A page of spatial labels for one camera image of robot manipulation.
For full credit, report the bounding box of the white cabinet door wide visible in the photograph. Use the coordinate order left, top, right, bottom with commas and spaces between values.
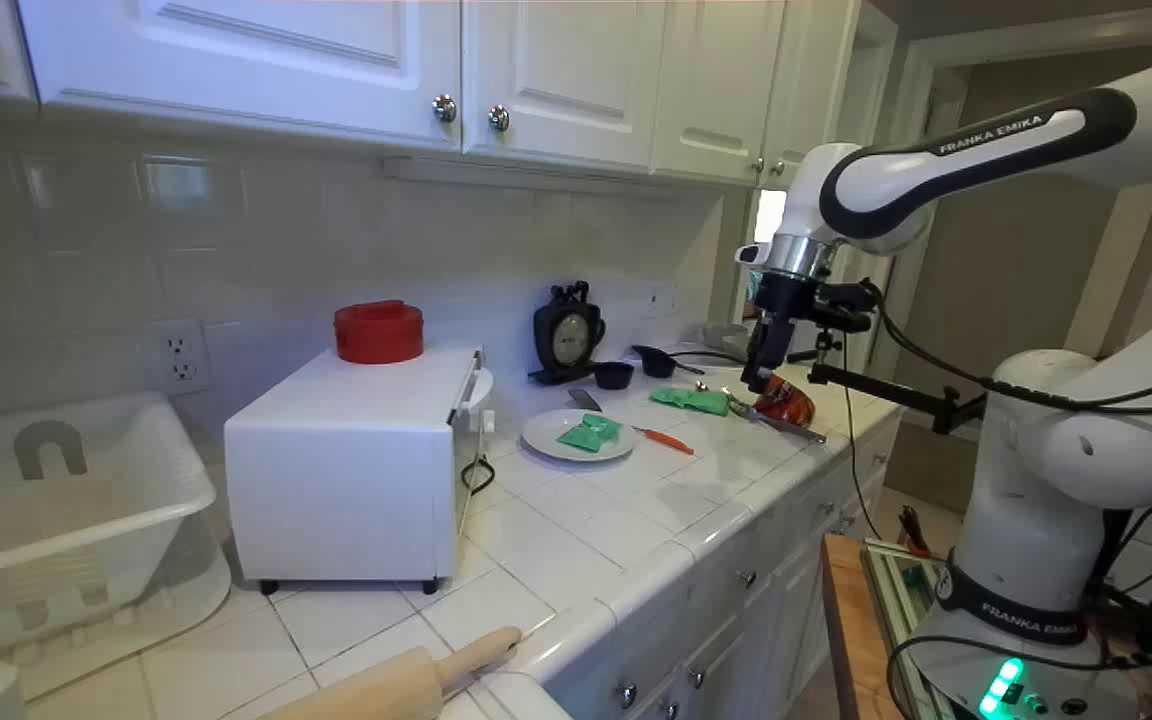
17, 0, 468, 150

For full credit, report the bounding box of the black camera on stand arm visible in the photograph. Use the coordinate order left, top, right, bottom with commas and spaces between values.
808, 313, 986, 440

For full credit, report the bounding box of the white corner cabinet door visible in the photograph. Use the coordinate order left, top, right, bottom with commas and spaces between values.
651, 0, 790, 189

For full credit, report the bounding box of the green flat packet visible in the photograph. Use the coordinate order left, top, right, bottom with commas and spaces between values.
643, 379, 734, 421

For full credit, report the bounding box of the white wall outlet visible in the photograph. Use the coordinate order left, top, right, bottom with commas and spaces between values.
150, 317, 212, 397

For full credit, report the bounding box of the wooden rolling pin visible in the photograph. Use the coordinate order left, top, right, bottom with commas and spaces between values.
261, 618, 529, 720

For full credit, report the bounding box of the white cabinet door narrow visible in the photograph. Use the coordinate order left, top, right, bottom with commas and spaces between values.
458, 0, 673, 175

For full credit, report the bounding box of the white round plate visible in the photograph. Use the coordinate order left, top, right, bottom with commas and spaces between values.
514, 405, 643, 469

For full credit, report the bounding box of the red round container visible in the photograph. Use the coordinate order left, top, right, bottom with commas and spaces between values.
331, 294, 427, 369

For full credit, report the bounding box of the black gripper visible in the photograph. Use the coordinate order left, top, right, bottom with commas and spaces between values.
734, 265, 819, 397

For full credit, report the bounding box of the black measuring cup with handle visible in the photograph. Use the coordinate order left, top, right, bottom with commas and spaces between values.
627, 338, 713, 385

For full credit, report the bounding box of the green item on plate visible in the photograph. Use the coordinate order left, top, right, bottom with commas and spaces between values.
556, 410, 627, 461

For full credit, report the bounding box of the white toaster oven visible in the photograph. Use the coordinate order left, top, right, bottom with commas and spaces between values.
221, 338, 505, 597

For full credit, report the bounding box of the white base cabinet with drawers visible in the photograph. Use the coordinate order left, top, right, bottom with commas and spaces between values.
541, 421, 902, 720

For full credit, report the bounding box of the small black measuring cup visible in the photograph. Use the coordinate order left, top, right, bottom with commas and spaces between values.
588, 355, 641, 390

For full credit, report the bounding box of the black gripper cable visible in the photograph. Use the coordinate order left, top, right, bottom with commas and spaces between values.
866, 294, 1152, 415

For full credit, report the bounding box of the black decorative clock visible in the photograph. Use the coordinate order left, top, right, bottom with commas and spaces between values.
529, 274, 608, 390

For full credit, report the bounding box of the white plastic dish rack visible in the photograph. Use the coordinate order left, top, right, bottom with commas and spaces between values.
0, 387, 221, 656

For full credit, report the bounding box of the red snack bag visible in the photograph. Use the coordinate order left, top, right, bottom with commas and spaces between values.
752, 371, 819, 432

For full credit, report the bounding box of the thin black camera cable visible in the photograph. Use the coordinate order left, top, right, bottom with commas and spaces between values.
834, 338, 902, 550

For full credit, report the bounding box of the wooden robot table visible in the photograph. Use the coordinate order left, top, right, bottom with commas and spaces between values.
816, 533, 908, 720

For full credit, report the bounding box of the green metal rail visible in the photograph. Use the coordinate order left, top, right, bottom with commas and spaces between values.
863, 536, 953, 642

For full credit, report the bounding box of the orange handled knife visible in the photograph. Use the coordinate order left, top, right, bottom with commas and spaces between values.
632, 421, 701, 461

